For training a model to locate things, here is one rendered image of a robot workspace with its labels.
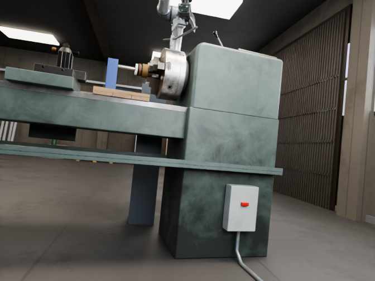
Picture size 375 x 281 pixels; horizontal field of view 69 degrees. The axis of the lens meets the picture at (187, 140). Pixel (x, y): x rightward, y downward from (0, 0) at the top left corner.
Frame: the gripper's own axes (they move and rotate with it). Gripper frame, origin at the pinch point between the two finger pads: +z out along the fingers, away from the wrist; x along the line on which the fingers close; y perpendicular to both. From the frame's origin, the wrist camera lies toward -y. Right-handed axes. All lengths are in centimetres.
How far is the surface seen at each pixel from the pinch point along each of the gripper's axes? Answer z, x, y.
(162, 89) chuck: 36.5, -8.0, 3.3
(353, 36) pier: -89, 177, -192
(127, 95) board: 44, -23, 19
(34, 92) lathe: 50, -65, 36
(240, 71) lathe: 20.3, 36.5, -4.2
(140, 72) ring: 27.2, -23.3, 2.0
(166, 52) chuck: 14.5, -7.8, 4.8
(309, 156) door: 64, 163, -270
